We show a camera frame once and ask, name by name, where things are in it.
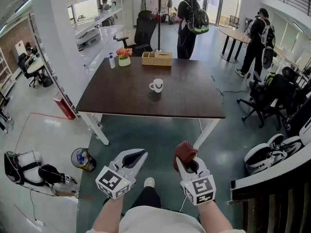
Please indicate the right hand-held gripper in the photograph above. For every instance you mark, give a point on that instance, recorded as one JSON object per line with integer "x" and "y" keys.
{"x": 200, "y": 188}

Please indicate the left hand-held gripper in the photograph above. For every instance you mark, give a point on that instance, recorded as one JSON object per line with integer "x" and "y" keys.
{"x": 111, "y": 181}

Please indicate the reddish-brown knitted cloth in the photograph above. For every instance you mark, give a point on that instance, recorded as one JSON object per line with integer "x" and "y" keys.
{"x": 184, "y": 152}

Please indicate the white mug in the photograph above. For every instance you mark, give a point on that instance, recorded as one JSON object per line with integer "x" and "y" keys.
{"x": 158, "y": 87}

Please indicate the person's left forearm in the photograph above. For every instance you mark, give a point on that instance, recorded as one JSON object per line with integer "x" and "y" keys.
{"x": 108, "y": 215}

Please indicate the person's right forearm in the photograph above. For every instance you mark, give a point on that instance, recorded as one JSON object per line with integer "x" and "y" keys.
{"x": 213, "y": 217}

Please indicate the person's white shoe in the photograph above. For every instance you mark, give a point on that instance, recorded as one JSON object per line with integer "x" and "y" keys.
{"x": 149, "y": 182}

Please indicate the white table leg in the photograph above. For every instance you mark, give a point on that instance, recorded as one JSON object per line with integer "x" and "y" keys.
{"x": 97, "y": 130}
{"x": 206, "y": 133}

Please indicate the person's black trouser leg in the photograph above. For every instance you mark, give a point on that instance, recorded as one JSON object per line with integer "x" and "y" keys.
{"x": 147, "y": 198}

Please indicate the black mesh trash bin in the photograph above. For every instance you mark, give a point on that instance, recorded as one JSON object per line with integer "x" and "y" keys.
{"x": 82, "y": 160}

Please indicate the person's white shirt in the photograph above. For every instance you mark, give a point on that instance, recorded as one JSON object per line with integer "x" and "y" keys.
{"x": 158, "y": 220}

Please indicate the white hard-shell backpack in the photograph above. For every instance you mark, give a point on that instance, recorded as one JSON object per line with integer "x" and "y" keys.
{"x": 268, "y": 35}
{"x": 291, "y": 144}
{"x": 260, "y": 159}

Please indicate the red box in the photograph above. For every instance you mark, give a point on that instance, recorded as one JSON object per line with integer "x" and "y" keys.
{"x": 63, "y": 107}

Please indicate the white pot with flowers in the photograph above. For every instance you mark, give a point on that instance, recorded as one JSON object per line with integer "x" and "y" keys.
{"x": 124, "y": 61}

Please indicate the white pump bottle blue cap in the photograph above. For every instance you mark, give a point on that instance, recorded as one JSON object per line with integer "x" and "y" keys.
{"x": 112, "y": 62}

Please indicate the wicker basket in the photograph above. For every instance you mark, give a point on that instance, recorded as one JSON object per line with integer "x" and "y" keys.
{"x": 156, "y": 60}

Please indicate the white and black backpack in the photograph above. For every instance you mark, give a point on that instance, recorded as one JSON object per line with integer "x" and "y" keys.
{"x": 24, "y": 164}

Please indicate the black office chair with clutter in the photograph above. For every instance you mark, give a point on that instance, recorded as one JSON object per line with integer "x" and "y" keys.
{"x": 274, "y": 93}

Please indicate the white machine on shelf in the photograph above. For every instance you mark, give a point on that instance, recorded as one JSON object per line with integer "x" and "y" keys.
{"x": 88, "y": 39}

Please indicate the white shelf unit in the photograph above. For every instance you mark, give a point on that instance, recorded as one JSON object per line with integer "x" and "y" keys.
{"x": 107, "y": 33}

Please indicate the black high-back office chair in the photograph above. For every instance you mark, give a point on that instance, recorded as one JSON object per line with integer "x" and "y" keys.
{"x": 144, "y": 30}

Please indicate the small round white table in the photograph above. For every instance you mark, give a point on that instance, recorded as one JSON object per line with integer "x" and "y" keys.
{"x": 36, "y": 67}

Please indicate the round wooden table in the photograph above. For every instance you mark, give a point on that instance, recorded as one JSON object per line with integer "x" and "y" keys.
{"x": 236, "y": 36}

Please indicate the black coat rack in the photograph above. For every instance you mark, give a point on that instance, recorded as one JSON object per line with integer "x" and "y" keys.
{"x": 159, "y": 21}

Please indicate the black swivel chair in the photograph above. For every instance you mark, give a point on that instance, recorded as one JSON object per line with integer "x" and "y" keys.
{"x": 23, "y": 67}

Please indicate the green and black backpack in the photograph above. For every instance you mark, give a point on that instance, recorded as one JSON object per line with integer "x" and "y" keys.
{"x": 201, "y": 21}

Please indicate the black mesh chair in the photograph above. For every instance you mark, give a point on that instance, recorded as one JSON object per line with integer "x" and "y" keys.
{"x": 234, "y": 21}

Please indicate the dark wooden stair rail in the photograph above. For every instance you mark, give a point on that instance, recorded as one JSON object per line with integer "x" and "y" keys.
{"x": 274, "y": 203}

